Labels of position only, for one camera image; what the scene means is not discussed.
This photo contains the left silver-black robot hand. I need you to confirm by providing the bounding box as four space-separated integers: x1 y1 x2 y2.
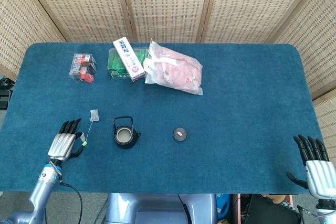
47 118 86 162

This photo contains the right silver-black robot hand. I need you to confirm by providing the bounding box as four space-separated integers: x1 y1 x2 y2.
286 134 336 200

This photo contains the white tea bag with string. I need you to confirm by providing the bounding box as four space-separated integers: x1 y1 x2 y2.
82 108 101 147

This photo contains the green box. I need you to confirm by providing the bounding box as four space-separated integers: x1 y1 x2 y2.
107 47 150 80

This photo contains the plastic bag with pink cloth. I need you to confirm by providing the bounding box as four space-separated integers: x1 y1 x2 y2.
143 40 204 97

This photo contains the black flat case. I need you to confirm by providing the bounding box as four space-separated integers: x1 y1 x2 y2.
244 194 301 224

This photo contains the black floor equipment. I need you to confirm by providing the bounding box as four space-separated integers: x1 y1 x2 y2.
0 77 14 109

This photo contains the clear box with red-black items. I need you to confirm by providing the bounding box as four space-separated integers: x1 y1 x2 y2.
69 52 98 84

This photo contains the blue printed package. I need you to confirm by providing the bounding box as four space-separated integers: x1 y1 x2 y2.
216 194 232 221

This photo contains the white toothpaste box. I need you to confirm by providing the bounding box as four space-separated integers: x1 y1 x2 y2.
112 36 146 82

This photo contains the blue-grey robot torso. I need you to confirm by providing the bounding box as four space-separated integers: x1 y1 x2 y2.
104 193 218 224

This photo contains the blue table cloth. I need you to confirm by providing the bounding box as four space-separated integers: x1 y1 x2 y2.
0 42 325 195

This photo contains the black lid with orange knob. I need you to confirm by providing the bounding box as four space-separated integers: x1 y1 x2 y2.
172 127 188 143

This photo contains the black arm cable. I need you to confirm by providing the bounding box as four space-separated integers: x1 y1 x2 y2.
59 182 83 224

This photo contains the black teapot with handle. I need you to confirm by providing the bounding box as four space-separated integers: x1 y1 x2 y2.
113 115 142 150

